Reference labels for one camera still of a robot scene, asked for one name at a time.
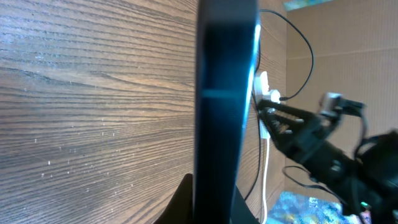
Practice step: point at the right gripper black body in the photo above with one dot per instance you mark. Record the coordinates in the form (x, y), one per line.
(325, 162)

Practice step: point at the Samsung Galaxy smartphone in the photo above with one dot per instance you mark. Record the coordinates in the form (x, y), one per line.
(226, 49)

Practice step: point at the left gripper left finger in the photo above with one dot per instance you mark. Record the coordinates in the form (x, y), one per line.
(179, 209)

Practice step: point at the white charger plug adapter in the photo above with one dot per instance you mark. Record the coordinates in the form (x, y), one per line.
(275, 96)

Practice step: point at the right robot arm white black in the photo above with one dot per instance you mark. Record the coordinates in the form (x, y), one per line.
(367, 181)

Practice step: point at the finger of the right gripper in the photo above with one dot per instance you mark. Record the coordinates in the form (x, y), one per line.
(274, 111)
(287, 133)

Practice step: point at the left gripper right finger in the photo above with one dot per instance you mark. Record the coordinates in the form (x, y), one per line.
(240, 213)

